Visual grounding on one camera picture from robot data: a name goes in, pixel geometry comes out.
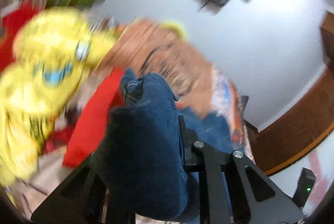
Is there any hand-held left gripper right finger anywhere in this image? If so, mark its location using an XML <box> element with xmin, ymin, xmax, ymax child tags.
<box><xmin>178</xmin><ymin>115</ymin><xmax>305</xmax><ymax>224</ymax></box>

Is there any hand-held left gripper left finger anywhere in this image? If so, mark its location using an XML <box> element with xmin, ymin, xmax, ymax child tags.
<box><xmin>31</xmin><ymin>151</ymin><xmax>137</xmax><ymax>224</ymax></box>

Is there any blue denim jacket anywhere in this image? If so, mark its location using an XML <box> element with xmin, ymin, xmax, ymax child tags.
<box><xmin>96</xmin><ymin>69</ymin><xmax>248</xmax><ymax>222</ymax></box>

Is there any red cloth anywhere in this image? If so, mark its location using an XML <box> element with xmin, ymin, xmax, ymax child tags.
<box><xmin>63</xmin><ymin>68</ymin><xmax>126</xmax><ymax>169</ymax></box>

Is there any yellow cartoon print garment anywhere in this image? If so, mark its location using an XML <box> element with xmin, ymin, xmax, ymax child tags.
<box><xmin>0</xmin><ymin>7</ymin><xmax>118</xmax><ymax>186</ymax></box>

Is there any brown bear print cushion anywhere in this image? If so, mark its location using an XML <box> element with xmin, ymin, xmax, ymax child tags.
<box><xmin>99</xmin><ymin>18</ymin><xmax>218</xmax><ymax>121</ymax></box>

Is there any wooden overhead cabinet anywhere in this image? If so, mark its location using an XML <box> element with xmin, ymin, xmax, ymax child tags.
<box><xmin>319</xmin><ymin>11</ymin><xmax>334</xmax><ymax>63</ymax></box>

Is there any red plush garment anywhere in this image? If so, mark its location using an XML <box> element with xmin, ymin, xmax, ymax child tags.
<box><xmin>0</xmin><ymin>2</ymin><xmax>40</xmax><ymax>71</ymax></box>

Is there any yellow-green ring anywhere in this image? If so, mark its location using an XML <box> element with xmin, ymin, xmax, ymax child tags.
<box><xmin>159</xmin><ymin>21</ymin><xmax>187</xmax><ymax>40</ymax></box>

